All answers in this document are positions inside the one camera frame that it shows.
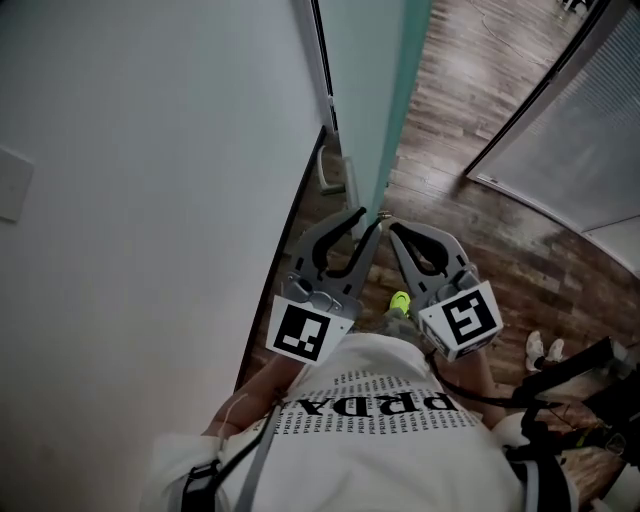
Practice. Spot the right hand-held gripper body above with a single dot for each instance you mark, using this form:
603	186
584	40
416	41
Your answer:
465	320

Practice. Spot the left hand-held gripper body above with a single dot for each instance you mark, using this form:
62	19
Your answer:
300	332

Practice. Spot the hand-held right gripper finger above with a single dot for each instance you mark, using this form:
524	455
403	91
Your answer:
412	280
450	247

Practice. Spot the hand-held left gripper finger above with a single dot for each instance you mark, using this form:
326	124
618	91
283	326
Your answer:
310	245
365	270

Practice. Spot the frosted glass door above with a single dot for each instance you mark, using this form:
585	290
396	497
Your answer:
370	90

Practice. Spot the person's left forearm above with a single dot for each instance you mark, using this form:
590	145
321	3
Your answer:
260	395

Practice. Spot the person's right forearm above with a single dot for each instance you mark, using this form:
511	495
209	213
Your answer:
475	375

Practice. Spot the person's right neon shoe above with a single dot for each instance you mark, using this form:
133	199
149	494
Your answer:
400	301

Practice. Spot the camouflage trousers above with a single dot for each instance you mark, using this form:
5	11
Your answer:
402	325

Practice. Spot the black harness pack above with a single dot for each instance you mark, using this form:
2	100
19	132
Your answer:
575	390

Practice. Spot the white printed t-shirt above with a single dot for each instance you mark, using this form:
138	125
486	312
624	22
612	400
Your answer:
370	460

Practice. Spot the glass partition with blinds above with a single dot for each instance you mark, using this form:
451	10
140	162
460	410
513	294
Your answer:
575	140

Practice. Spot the white wall switch plate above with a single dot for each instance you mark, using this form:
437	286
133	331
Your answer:
15	185

